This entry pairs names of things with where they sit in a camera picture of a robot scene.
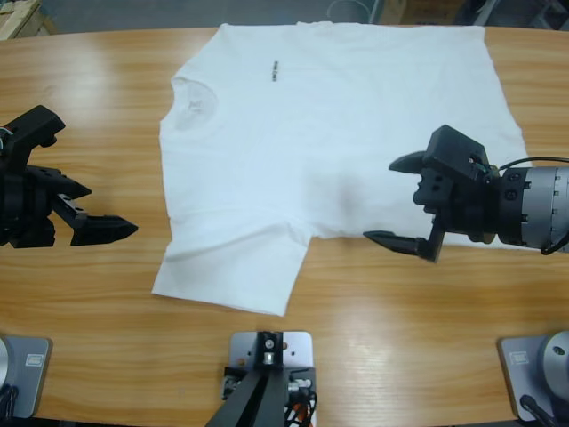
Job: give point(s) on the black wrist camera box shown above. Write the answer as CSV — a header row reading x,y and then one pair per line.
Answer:
x,y
453,151
35,129

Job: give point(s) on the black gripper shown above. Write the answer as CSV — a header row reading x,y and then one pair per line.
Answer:
x,y
26,209
467,209

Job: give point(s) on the dark camera post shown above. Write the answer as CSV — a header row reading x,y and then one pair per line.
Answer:
x,y
262,400

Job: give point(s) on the grey metal frame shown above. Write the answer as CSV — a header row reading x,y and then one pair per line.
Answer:
x,y
511,13

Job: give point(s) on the white mounting block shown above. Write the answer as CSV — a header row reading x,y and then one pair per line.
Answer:
x,y
298,351

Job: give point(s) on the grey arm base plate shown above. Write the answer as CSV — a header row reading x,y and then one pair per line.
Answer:
x,y
524,369
31,378

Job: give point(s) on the black clamp with silver fittings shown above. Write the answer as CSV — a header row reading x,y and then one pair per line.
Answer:
x,y
304,373

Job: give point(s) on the brown cardboard box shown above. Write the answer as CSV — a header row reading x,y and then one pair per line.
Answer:
x,y
422,9

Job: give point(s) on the white T-shirt with black print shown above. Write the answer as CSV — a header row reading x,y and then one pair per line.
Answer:
x,y
311,133

